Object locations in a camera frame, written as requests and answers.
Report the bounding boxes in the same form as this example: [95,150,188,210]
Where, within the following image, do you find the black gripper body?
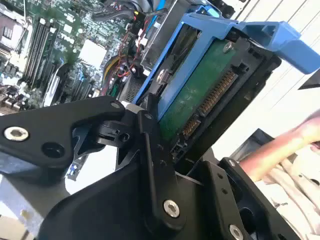
[37,159,283,240]

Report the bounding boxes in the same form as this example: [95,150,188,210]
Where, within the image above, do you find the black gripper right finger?
[199,156,301,240]

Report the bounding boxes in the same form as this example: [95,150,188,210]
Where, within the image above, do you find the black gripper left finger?
[0,93,187,231]

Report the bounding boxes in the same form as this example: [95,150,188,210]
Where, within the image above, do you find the hard disk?
[132,12,320,171]

